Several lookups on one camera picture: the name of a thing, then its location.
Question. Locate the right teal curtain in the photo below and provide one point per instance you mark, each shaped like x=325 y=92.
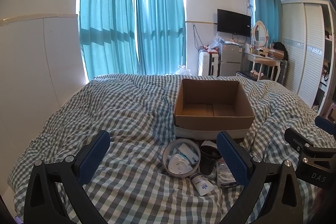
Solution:
x=270 y=13

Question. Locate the black wall television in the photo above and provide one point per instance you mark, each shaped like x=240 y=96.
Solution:
x=233 y=23

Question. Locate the white suitcase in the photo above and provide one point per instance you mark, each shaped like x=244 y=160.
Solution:
x=208 y=64

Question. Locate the brown cardboard box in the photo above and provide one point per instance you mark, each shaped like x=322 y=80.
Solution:
x=212 y=105

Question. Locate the white dressing table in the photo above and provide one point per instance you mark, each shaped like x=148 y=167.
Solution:
x=263 y=60

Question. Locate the silver mini fridge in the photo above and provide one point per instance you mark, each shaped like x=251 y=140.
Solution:
x=230 y=58

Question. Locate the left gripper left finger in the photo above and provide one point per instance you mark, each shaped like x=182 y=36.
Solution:
x=43 y=203

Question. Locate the black bag on table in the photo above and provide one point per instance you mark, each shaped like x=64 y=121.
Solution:
x=280 y=51

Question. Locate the oval vanity mirror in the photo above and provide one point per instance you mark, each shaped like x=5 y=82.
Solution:
x=259 y=35

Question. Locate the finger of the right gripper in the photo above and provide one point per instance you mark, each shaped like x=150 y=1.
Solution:
x=325 y=125
x=298 y=142

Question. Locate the middle teal curtain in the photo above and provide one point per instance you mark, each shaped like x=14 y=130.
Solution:
x=160 y=36

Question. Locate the white blue small tube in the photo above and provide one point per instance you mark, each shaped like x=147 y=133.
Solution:
x=201 y=184

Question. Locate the left teal curtain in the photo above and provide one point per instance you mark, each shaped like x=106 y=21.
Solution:
x=107 y=38

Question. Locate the white louvered wardrobe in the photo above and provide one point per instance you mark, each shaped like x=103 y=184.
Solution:
x=308 y=33

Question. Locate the teal curtain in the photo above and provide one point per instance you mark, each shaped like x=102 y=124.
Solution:
x=107 y=38
x=270 y=13
x=160 y=36

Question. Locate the plastic bag on fridge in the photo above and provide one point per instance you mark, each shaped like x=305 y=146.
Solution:
x=216 y=42

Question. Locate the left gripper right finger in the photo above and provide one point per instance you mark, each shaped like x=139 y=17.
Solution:
x=283 y=201

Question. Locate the white round tub with masks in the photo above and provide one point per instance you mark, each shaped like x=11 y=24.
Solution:
x=181 y=158

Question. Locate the checkered grey white duvet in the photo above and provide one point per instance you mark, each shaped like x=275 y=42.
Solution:
x=131 y=184

